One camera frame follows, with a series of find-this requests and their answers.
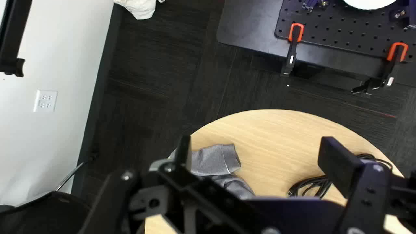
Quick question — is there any white cloth on floor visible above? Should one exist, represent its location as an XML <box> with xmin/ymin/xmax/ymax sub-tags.
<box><xmin>113</xmin><ymin>0</ymin><xmax>166</xmax><ymax>21</ymax></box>

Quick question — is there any black coiled cable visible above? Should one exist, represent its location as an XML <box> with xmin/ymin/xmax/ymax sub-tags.
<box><xmin>287</xmin><ymin>153</ymin><xmax>394</xmax><ymax>199</ymax></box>

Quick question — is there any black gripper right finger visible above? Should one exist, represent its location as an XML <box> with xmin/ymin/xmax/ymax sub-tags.
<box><xmin>317</xmin><ymin>136</ymin><xmax>366</xmax><ymax>195</ymax></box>

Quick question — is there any white wall outlet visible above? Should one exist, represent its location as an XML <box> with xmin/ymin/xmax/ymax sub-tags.
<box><xmin>34</xmin><ymin>90</ymin><xmax>57</xmax><ymax>113</ymax></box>

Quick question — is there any orange clamp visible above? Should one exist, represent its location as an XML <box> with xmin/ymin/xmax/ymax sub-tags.
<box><xmin>351</xmin><ymin>41</ymin><xmax>409</xmax><ymax>95</ymax></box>
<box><xmin>282</xmin><ymin>22</ymin><xmax>304</xmax><ymax>77</ymax></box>

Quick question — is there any orange clamp near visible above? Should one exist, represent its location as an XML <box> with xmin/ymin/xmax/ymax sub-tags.
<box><xmin>282</xmin><ymin>22</ymin><xmax>304</xmax><ymax>77</ymax></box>

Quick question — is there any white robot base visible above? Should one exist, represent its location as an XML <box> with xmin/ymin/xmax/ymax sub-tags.
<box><xmin>343</xmin><ymin>0</ymin><xmax>396</xmax><ymax>10</ymax></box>

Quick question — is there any orange clamp far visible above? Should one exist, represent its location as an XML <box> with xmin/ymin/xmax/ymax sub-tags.
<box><xmin>351</xmin><ymin>41</ymin><xmax>409</xmax><ymax>95</ymax></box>

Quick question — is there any grey sweatshirt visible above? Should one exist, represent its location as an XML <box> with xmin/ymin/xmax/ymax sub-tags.
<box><xmin>149</xmin><ymin>144</ymin><xmax>255</xmax><ymax>200</ymax></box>

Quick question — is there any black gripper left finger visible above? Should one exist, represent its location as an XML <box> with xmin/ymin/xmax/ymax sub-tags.
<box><xmin>173</xmin><ymin>135</ymin><xmax>191</xmax><ymax>170</ymax></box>

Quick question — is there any black perforated breadboard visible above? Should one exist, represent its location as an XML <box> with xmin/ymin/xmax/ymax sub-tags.
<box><xmin>274</xmin><ymin>0</ymin><xmax>416</xmax><ymax>64</ymax></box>

